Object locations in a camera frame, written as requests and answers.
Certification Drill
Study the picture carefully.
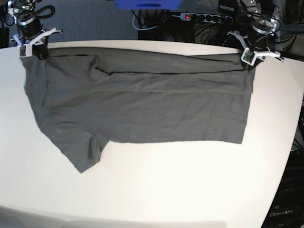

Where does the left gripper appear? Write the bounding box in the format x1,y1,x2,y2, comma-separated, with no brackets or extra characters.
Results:
227,26,284,72

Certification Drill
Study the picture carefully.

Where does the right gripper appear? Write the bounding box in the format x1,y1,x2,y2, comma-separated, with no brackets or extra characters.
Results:
12,18,63,60

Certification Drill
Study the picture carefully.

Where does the grey T-shirt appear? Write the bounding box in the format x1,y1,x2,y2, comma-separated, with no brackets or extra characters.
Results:
21,47,255,172

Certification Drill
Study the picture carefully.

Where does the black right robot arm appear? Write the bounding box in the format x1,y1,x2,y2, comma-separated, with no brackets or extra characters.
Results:
7,0,63,60

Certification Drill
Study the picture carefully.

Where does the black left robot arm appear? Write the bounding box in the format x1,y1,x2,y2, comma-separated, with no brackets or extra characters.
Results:
225,0,284,72

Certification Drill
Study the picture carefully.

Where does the white power strip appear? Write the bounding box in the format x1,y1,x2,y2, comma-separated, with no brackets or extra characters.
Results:
178,13,233,24

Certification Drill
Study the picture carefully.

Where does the blue plastic box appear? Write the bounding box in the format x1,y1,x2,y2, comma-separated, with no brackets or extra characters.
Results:
115,0,182,10

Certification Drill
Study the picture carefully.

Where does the black OpenArm base box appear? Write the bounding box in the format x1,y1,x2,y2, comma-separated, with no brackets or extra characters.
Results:
262,150,304,228

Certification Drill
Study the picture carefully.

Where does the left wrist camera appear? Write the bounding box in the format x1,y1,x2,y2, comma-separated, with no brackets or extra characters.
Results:
241,47,257,66

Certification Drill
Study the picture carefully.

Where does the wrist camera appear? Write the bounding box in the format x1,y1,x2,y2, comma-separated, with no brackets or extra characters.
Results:
19,44,33,58
241,47,257,66

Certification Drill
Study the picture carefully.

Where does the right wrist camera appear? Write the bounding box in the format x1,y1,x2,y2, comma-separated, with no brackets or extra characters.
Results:
19,44,33,58

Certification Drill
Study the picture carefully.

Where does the white cable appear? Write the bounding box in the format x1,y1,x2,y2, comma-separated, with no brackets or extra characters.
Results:
132,9,181,31

